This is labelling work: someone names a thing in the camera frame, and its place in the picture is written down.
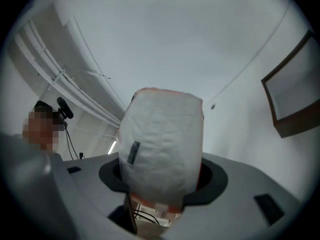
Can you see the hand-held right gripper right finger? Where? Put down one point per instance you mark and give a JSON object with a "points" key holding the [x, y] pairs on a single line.
{"points": [[237, 196]]}

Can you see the person's head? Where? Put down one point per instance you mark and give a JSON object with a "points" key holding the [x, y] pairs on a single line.
{"points": [[41, 130]]}

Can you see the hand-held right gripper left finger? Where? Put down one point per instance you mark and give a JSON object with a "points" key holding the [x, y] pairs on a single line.
{"points": [[85, 181]]}

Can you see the fluorescent tube light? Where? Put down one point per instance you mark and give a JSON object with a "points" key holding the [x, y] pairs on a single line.
{"points": [[112, 147]]}

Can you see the black head-mounted camera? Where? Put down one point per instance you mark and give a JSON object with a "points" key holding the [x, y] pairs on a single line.
{"points": [[65, 108]]}

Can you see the white ceiling pipes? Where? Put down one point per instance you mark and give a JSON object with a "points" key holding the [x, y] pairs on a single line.
{"points": [[62, 76]]}

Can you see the small round ceiling fixture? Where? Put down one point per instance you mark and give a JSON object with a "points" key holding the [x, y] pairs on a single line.
{"points": [[213, 106]]}

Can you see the white and orange packet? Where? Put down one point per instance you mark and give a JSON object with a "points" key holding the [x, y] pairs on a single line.
{"points": [[161, 146]]}

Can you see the wooden framed wall panel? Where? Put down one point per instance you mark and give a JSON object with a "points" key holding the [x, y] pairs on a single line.
{"points": [[295, 84]]}

